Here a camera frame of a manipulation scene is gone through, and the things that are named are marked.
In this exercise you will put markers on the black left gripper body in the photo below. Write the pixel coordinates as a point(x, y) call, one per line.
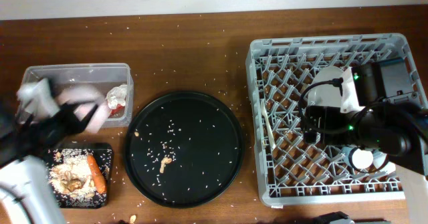
point(43, 136)

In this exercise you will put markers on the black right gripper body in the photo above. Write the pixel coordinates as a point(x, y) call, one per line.
point(337, 128)

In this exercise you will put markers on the grey plate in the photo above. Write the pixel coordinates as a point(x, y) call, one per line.
point(326, 95)

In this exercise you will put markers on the light blue cup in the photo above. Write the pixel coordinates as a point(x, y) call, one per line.
point(357, 158)

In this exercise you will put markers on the white bowl with food scraps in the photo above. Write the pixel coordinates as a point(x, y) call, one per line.
point(87, 97)

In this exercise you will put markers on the white plastic fork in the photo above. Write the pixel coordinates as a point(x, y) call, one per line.
point(264, 113)

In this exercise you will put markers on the small white cup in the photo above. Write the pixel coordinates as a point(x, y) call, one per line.
point(379, 162)

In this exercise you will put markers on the orange carrot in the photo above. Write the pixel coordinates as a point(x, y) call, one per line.
point(98, 178)

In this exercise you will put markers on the red snack wrapper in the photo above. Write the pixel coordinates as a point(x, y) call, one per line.
point(115, 110)

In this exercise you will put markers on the white tissue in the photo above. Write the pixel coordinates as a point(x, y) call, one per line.
point(116, 97)

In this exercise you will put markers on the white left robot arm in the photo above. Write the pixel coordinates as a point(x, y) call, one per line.
point(25, 194)

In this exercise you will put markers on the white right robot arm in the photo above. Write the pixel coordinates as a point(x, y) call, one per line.
point(399, 131)

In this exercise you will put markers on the grey dishwasher rack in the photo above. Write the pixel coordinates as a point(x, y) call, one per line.
point(281, 72)

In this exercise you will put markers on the clear plastic bin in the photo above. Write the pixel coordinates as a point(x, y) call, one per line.
point(103, 77)

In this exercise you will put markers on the pile of food scraps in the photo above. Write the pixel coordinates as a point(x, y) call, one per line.
point(70, 175)

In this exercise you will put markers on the peanut on table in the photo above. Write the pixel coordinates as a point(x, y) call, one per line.
point(132, 219)

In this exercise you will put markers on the peanut on black tray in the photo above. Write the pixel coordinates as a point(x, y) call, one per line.
point(164, 162)

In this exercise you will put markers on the round black tray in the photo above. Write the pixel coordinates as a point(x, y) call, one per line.
point(199, 133)

